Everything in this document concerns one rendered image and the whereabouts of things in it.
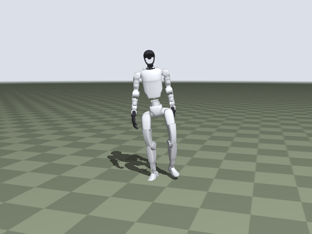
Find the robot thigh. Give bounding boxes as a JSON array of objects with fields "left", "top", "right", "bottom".
[
  {"left": 162, "top": 108, "right": 176, "bottom": 148},
  {"left": 141, "top": 110, "right": 156, "bottom": 150}
]

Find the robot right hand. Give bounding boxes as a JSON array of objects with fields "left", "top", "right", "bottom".
[{"left": 131, "top": 111, "right": 139, "bottom": 129}]

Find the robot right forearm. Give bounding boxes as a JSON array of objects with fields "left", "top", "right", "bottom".
[{"left": 131, "top": 92, "right": 138, "bottom": 114}]

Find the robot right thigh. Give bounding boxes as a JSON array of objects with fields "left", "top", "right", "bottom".
[{"left": 141, "top": 110, "right": 156, "bottom": 150}]

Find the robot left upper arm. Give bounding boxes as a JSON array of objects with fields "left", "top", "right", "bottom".
[{"left": 160, "top": 69, "right": 172, "bottom": 94}]

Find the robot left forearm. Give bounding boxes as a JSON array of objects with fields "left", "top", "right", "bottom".
[{"left": 167, "top": 88, "right": 176, "bottom": 109}]

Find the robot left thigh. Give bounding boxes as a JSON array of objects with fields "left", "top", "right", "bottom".
[{"left": 162, "top": 108, "right": 176, "bottom": 148}]

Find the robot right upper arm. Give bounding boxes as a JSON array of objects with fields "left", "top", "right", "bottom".
[{"left": 133, "top": 71, "right": 141, "bottom": 98}]

